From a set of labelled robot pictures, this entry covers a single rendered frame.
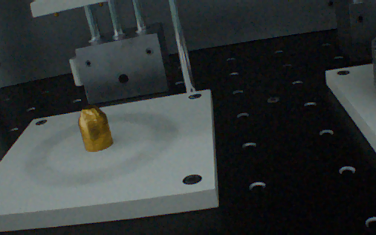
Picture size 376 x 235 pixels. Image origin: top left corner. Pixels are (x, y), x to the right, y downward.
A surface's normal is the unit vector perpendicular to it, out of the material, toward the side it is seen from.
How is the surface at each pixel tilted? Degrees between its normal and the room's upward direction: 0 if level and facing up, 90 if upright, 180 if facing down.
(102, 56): 90
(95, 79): 90
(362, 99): 0
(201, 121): 0
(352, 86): 0
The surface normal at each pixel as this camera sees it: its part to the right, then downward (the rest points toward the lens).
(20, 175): -0.18, -0.91
